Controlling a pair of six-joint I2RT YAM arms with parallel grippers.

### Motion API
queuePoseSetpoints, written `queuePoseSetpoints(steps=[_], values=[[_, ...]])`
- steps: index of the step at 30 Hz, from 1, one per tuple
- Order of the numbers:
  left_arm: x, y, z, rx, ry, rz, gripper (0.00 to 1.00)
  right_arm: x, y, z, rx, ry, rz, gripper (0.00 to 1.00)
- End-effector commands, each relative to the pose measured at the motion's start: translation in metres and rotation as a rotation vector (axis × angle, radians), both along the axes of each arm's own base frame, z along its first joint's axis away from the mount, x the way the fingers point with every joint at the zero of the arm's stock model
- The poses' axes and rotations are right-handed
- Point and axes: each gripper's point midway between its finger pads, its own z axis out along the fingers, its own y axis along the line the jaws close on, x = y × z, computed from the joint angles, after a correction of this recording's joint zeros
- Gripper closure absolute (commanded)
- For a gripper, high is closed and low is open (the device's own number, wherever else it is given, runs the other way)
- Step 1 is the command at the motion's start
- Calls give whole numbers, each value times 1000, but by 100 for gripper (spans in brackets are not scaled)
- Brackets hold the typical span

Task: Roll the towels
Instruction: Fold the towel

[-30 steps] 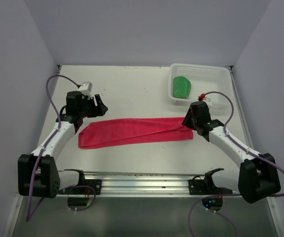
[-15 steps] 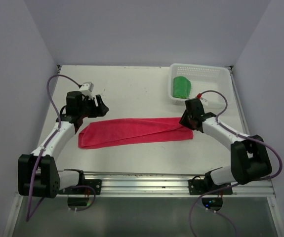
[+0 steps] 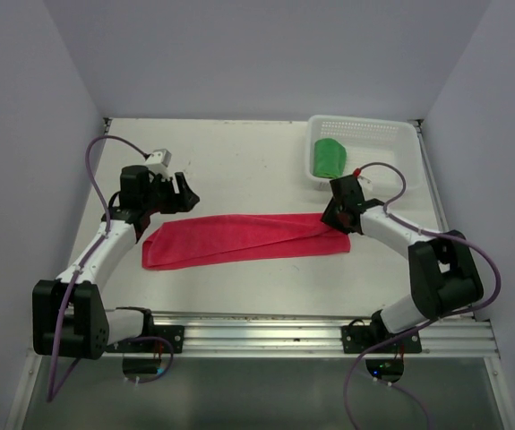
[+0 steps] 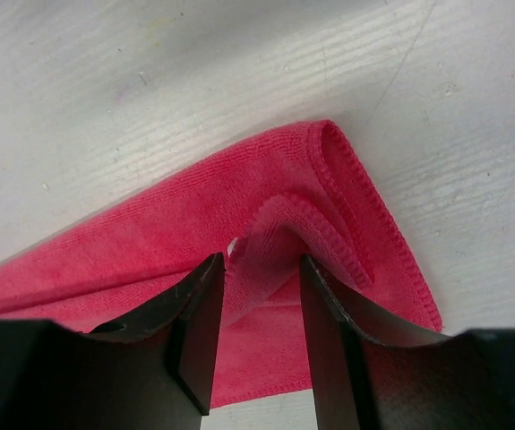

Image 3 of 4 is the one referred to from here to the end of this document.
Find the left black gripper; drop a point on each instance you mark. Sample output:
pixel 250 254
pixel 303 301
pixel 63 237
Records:
pixel 179 202

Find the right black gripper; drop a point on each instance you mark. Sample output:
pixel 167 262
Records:
pixel 328 218

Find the pink towel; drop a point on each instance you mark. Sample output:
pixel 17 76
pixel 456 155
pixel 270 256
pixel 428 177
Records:
pixel 228 238

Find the green towel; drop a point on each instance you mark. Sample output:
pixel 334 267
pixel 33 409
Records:
pixel 329 158

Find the clear plastic tray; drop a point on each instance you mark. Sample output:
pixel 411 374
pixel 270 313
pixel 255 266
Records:
pixel 367 140

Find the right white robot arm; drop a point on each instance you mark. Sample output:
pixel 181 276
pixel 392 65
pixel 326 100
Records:
pixel 442 272

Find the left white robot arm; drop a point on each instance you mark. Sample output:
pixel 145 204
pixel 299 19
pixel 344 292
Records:
pixel 68 315

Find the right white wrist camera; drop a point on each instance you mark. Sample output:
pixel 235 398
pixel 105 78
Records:
pixel 365 183

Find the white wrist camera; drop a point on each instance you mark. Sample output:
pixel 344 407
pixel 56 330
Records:
pixel 158 162
pixel 365 183

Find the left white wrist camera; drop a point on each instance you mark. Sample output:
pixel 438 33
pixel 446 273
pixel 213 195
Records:
pixel 158 162

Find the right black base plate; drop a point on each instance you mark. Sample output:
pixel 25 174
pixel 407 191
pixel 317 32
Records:
pixel 356 339

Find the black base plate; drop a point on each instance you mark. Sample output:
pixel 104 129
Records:
pixel 150 343
pixel 356 339

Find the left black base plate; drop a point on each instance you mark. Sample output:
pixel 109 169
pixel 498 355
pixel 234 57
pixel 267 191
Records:
pixel 150 343

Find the aluminium mounting rail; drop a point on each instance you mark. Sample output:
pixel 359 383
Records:
pixel 274 336

